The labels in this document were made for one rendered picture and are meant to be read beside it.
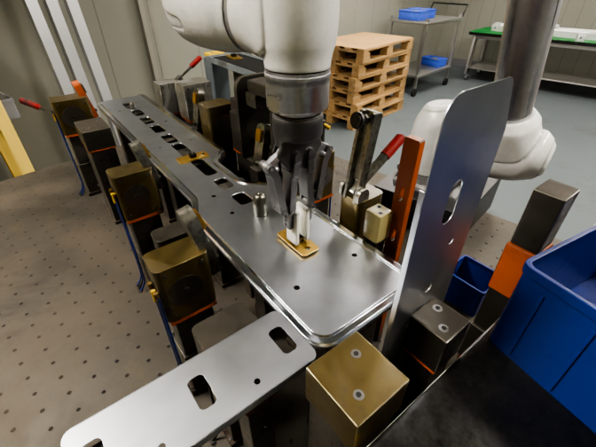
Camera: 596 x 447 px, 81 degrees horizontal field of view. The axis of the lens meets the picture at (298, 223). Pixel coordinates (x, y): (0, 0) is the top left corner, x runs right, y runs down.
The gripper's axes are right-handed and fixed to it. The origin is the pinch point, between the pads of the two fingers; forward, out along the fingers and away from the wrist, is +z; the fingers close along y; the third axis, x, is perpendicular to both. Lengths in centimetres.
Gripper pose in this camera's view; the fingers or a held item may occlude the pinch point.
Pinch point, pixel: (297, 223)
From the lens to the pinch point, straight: 62.5
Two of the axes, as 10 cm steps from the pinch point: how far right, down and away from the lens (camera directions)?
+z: 0.0, 8.1, 5.8
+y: -7.9, 3.6, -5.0
